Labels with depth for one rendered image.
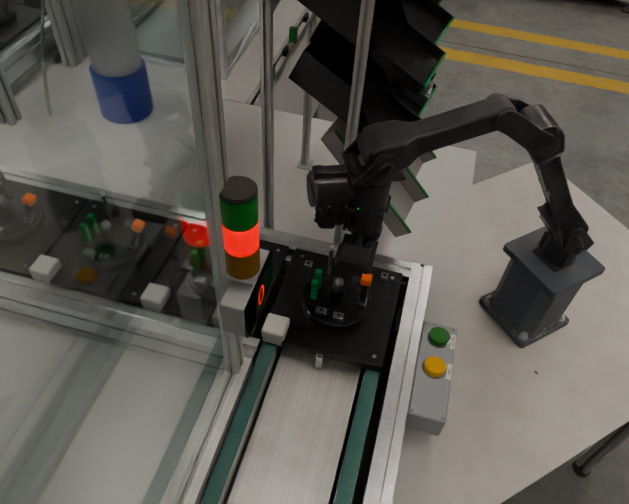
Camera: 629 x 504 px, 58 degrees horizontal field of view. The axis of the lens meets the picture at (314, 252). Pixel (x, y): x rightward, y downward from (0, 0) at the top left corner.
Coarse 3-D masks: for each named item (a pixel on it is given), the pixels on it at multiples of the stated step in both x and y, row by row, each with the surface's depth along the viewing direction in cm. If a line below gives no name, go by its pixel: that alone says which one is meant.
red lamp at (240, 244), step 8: (256, 224) 75; (224, 232) 75; (232, 232) 74; (240, 232) 74; (248, 232) 74; (256, 232) 76; (224, 240) 76; (232, 240) 75; (240, 240) 75; (248, 240) 75; (256, 240) 77; (232, 248) 76; (240, 248) 76; (248, 248) 76; (256, 248) 78; (240, 256) 77
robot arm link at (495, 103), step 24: (504, 96) 83; (432, 120) 83; (456, 120) 82; (480, 120) 81; (504, 120) 81; (528, 120) 82; (360, 144) 84; (384, 144) 81; (408, 144) 81; (432, 144) 83; (528, 144) 84; (552, 144) 85
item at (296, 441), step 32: (288, 352) 113; (256, 384) 105; (288, 384) 108; (320, 384) 109; (352, 384) 109; (224, 416) 99; (256, 416) 107; (288, 416) 104; (320, 416) 104; (224, 448) 96; (256, 448) 100; (288, 448) 100; (320, 448) 100; (352, 448) 98; (192, 480) 91; (224, 480) 93; (256, 480) 96; (288, 480) 97; (320, 480) 97; (352, 480) 94
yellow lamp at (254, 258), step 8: (232, 256) 78; (248, 256) 78; (256, 256) 79; (232, 264) 79; (240, 264) 78; (248, 264) 79; (256, 264) 80; (232, 272) 80; (240, 272) 80; (248, 272) 80; (256, 272) 81
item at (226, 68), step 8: (216, 0) 167; (280, 0) 225; (216, 8) 169; (224, 8) 171; (216, 16) 171; (224, 16) 173; (216, 24) 173; (224, 24) 174; (256, 24) 206; (224, 32) 176; (256, 32) 206; (224, 40) 177; (248, 40) 199; (224, 48) 179; (240, 48) 194; (224, 56) 180; (232, 56) 192; (240, 56) 195; (224, 64) 182; (232, 64) 189; (224, 72) 184
